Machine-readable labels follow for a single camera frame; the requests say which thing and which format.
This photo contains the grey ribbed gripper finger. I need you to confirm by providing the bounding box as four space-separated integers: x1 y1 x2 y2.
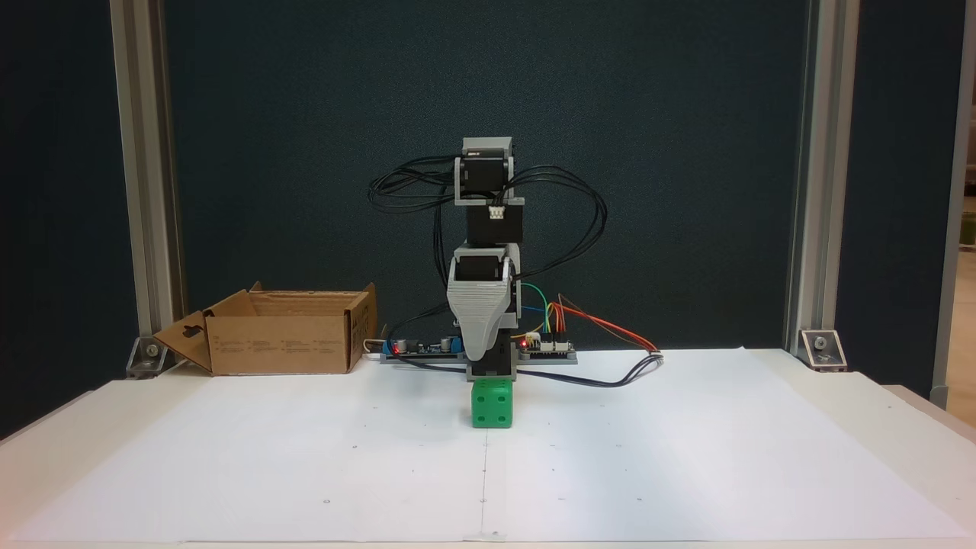
446 282 513 361

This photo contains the green die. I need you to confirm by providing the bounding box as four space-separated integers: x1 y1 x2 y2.
471 379 514 430

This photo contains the circuit board with blue terminals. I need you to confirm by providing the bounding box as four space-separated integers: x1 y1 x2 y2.
381 334 466 359

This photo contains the circuit board with red light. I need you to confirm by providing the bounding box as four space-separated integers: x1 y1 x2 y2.
518 332 574 355

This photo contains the brown cardboard box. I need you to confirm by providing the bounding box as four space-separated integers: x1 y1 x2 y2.
152 282 379 376

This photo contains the black motor wire bundle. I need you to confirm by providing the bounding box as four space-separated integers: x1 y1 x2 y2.
367 156 460 336
505 165 609 280

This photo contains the green jumper wire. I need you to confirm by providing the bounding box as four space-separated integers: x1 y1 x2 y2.
522 283 552 336

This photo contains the orange jumper wire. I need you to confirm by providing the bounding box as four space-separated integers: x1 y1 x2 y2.
553 300 659 354

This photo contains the dark power cable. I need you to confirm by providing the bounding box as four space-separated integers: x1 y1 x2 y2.
393 352 664 389

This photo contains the metal corner bracket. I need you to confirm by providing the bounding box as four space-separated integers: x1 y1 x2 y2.
126 335 170 380
798 329 848 373

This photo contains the aluminium frame post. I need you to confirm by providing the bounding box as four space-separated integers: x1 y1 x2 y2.
109 0 188 359
784 0 861 352

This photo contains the beige partition edge post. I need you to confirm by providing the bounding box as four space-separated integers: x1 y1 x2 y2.
930 0 976 410

